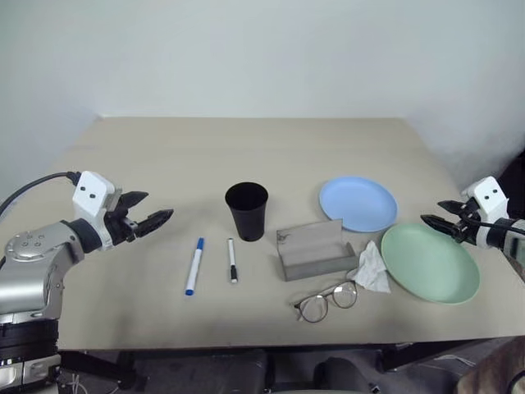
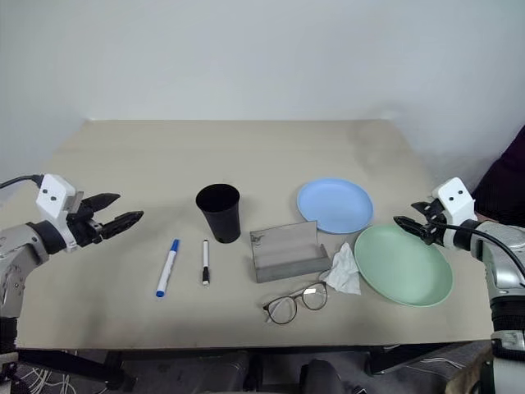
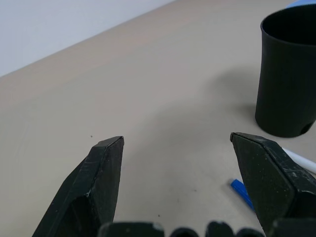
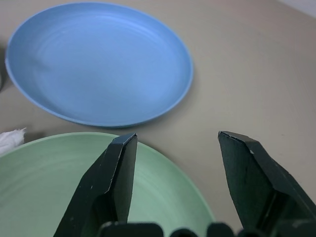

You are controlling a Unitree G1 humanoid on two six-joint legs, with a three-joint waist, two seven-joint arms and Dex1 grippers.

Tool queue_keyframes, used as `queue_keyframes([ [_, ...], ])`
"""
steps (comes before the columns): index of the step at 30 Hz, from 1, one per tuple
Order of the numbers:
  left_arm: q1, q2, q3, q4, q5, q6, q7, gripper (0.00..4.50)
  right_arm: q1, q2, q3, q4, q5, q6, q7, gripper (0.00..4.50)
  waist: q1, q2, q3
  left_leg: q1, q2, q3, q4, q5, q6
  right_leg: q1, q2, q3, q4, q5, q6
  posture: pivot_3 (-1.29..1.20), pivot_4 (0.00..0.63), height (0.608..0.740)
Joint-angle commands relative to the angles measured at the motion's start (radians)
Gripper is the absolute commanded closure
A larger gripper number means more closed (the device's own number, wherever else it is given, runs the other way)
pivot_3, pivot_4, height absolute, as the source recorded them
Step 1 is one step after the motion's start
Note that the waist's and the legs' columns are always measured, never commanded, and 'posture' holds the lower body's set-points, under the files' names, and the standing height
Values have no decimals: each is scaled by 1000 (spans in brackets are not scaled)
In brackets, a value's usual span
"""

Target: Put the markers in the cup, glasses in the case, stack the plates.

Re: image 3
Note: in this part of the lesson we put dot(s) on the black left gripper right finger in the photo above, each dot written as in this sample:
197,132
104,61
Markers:
271,177

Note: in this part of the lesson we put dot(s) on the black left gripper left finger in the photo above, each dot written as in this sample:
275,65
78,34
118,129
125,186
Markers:
98,177

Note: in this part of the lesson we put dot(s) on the black capped white marker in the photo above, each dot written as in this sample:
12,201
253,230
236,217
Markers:
300,160

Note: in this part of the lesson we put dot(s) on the blue capped white marker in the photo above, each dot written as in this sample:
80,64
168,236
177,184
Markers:
240,191

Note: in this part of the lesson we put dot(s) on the black plastic cup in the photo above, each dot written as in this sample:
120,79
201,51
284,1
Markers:
286,81

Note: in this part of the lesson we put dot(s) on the light green plate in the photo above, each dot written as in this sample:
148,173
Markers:
302,3

